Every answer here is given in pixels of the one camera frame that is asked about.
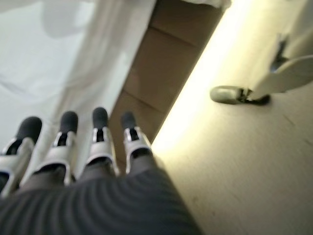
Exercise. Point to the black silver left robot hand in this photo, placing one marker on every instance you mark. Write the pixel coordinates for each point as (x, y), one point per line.
(97, 200)

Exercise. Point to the white duvet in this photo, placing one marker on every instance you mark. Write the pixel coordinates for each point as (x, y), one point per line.
(49, 61)

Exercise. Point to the grey left robot foot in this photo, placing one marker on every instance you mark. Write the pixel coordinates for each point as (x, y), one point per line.
(225, 94)

